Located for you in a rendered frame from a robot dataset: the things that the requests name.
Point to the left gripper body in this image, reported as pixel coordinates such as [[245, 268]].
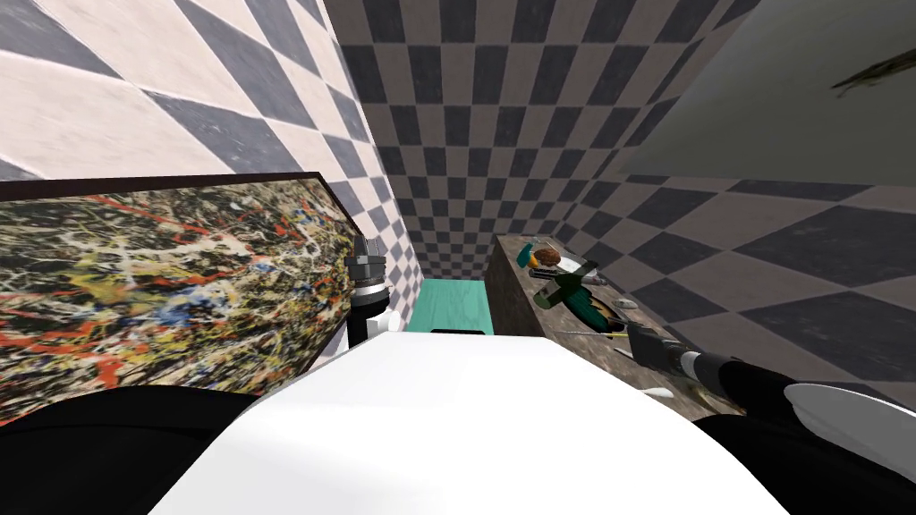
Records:
[[366, 268]]

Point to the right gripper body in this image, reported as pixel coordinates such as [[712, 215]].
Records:
[[655, 349]]

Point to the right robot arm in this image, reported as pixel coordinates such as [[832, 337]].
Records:
[[787, 443]]

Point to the teal and orange bowl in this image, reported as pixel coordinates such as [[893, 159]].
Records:
[[595, 315]]

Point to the dark green bottle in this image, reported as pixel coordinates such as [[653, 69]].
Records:
[[565, 290]]

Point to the brown round bread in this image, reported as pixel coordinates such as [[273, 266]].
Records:
[[549, 255]]

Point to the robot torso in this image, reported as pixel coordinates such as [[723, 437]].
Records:
[[458, 429]]

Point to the abstract splatter painting dark frame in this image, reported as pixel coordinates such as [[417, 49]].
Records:
[[157, 286]]

